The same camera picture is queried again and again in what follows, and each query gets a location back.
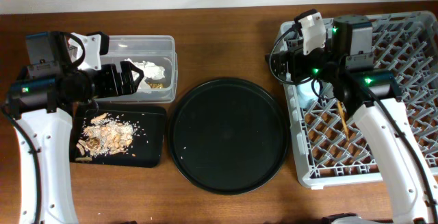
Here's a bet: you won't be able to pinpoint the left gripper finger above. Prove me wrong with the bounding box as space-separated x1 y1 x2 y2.
123 78 141 95
121 61 144 80

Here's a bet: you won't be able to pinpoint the brown gold snack wrapper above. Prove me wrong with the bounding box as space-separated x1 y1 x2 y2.
148 83 164 89

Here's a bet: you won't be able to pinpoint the white tissue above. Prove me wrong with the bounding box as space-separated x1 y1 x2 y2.
125 58 166 92

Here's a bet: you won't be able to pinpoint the blue cup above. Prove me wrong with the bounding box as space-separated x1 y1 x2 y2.
296 81 324 109

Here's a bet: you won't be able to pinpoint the food scraps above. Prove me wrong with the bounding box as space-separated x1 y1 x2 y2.
74 111 147 162

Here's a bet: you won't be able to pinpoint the wooden chopstick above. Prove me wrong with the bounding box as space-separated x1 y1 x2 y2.
337 101 350 142

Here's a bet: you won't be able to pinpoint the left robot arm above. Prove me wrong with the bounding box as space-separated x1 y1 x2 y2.
1 31 140 223

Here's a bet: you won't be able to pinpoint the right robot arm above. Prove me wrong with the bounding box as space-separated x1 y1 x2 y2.
266 10 437 223

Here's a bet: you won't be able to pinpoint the grey dishwasher rack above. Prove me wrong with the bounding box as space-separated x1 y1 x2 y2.
283 11 437 190

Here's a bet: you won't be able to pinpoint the clear plastic bin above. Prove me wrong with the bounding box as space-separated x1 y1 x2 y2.
99 35 178 103

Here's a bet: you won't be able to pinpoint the black rectangular tray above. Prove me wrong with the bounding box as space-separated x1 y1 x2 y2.
69 102 166 168

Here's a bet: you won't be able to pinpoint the round black tray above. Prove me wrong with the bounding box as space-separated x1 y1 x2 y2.
167 77 290 195

